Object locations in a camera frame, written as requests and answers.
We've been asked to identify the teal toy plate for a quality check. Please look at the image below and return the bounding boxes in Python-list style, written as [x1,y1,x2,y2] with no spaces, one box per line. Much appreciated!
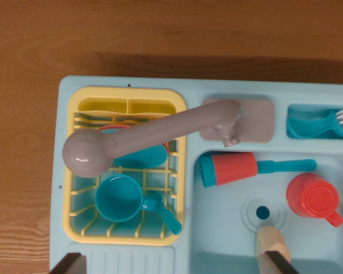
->
[113,142,169,169]

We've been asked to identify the red and teal cup brush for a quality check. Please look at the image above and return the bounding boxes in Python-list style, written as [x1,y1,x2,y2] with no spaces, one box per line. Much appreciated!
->
[199,152,317,188]

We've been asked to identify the yellow dish rack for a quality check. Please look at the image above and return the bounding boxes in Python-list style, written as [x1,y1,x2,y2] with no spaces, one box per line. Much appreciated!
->
[62,86,188,246]

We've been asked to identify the red toy cup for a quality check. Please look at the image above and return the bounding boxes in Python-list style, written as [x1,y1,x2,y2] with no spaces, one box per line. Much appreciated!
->
[286,173,343,228]

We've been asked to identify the teal white-bristled dish brush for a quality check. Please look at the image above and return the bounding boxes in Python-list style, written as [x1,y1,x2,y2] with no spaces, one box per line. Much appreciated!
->
[287,108,343,140]

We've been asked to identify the red toy plate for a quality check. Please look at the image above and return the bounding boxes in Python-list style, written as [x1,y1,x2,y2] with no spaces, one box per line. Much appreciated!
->
[98,124,170,158]

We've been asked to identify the teal toy utensil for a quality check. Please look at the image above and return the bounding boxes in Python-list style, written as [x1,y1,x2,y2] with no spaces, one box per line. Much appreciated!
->
[148,191,183,236]

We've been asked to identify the teal toy cup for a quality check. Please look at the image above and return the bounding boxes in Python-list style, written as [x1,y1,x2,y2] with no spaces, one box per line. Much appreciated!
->
[94,174,161,223]

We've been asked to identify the beige detergent bottle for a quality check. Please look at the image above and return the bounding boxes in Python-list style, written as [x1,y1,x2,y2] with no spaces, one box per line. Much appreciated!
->
[255,225,292,266]

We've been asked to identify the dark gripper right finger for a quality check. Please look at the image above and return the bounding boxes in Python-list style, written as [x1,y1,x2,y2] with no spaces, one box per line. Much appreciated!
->
[257,250,301,274]

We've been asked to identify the light blue toy sink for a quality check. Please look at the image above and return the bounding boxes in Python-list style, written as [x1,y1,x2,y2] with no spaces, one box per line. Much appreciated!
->
[50,75,343,274]

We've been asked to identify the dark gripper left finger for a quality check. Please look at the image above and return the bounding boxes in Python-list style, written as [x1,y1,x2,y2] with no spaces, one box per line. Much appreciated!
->
[49,252,87,274]

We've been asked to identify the grey toy faucet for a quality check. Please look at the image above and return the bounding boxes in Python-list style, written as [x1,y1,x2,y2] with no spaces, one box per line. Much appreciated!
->
[62,99,244,178]

